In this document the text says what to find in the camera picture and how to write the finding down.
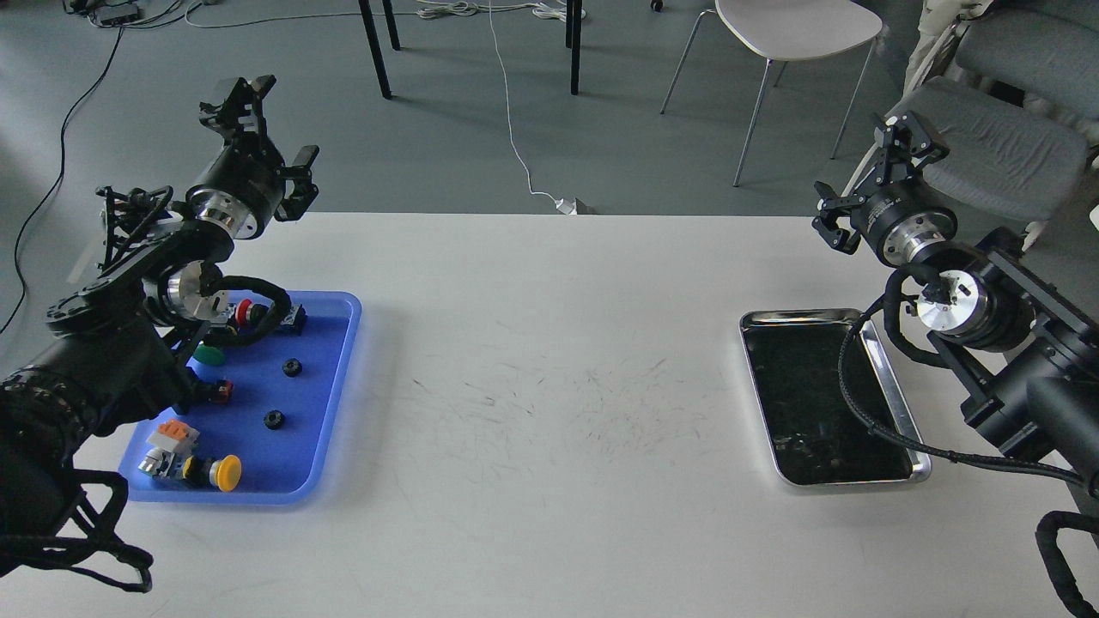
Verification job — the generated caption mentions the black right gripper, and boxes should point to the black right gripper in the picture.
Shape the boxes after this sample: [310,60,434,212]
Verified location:
[812,111,957,267]

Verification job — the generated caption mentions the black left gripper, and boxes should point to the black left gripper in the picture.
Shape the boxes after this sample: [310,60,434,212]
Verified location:
[185,75,319,239]

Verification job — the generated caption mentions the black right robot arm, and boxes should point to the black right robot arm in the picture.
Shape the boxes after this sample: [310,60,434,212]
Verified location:
[812,111,1096,497]

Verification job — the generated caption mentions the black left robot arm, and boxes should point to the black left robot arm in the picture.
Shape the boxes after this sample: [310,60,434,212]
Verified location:
[1,75,319,593]

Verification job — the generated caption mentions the blue plastic tray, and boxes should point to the blue plastic tray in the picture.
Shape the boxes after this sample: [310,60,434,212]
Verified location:
[116,290,360,505]

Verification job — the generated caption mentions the silver metal tray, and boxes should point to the silver metal tray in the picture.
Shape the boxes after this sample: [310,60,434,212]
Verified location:
[739,308,932,493]

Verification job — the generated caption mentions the white chair metal legs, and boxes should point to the white chair metal legs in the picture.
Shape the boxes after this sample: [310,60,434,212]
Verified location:
[659,1,884,187]

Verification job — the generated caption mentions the black yellow contact block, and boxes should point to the black yellow contact block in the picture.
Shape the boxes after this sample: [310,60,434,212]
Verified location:
[276,304,307,336]

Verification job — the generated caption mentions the black table leg left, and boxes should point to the black table leg left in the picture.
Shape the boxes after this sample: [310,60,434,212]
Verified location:
[357,0,402,100]

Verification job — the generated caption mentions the black table leg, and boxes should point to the black table leg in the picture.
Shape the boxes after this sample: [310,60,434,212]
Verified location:
[565,0,584,95]
[357,0,402,100]

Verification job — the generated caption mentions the grey upholstered chair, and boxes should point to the grey upholstered chair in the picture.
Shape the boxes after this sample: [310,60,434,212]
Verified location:
[882,1,1098,227]

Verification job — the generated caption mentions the orange white contact block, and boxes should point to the orange white contact block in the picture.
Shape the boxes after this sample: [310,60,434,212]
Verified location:
[137,419,201,481]

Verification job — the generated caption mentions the black table leg right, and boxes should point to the black table leg right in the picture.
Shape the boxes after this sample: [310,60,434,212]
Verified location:
[565,0,584,95]

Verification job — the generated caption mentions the red push button switch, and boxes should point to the red push button switch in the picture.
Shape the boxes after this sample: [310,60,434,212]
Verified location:
[225,298,270,332]

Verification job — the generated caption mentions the green push button switch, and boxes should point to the green push button switch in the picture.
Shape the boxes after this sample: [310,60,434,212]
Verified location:
[191,343,227,367]

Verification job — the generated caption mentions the black push button switch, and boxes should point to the black push button switch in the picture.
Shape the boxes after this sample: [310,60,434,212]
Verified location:
[184,377,234,406]

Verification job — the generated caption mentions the black floor cable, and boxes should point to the black floor cable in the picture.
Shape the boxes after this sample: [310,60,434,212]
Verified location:
[0,0,185,336]

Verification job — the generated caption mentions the white floor cable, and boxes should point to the white floor cable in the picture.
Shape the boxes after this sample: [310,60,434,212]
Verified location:
[185,0,595,216]

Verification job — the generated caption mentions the yellow push button switch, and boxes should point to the yellow push button switch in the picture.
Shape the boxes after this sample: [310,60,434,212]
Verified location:
[177,455,242,493]

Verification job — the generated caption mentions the black sleeved right arm cable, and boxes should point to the black sleeved right arm cable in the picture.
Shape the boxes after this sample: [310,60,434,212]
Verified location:
[839,266,1099,618]

